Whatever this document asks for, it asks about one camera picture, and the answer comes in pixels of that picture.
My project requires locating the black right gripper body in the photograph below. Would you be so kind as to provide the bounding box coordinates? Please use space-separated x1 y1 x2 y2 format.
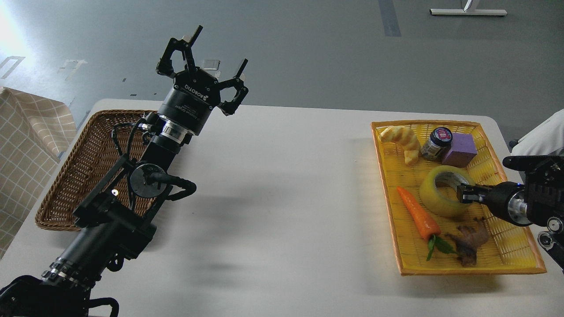
484 182 533 227

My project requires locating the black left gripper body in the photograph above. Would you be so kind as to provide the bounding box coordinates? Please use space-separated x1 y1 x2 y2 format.
157 67 220 135

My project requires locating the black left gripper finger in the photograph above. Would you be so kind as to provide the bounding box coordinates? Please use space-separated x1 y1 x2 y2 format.
156 25 203 78
218 59 249 116

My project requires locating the yellow tape roll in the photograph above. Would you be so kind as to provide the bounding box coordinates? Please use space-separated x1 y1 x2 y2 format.
419 165 476 218

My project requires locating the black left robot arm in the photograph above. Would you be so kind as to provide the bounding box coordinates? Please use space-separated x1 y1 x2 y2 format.
1 26 248 317

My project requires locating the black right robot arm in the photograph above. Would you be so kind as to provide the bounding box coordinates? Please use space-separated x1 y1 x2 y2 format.
456 155 564 268

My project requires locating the purple foam block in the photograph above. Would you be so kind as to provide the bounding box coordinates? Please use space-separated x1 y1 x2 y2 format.
441 133 478 168

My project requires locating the toy orange carrot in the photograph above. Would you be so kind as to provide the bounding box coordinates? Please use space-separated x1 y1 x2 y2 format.
396 186 457 261

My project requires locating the yellow plastic tray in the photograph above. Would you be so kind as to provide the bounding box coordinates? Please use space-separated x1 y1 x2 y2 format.
371 120 546 276

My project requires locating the small dark jar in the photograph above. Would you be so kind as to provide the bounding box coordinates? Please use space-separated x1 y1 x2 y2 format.
420 127 453 161

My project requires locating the person in white clothes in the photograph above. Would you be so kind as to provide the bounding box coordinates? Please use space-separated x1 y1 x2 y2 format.
510 110 564 156

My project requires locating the toy croissant bread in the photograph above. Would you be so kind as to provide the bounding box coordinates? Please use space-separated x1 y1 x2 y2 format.
379 126 421 166

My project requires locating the brown wicker basket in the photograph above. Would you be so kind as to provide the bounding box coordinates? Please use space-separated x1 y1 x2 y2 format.
35 110 148 231

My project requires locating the beige checkered cloth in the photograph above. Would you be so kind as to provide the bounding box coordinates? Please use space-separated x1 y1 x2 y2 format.
0 87 77 256

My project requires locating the white stand base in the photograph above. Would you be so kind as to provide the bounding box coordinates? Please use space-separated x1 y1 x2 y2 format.
429 0 508 17

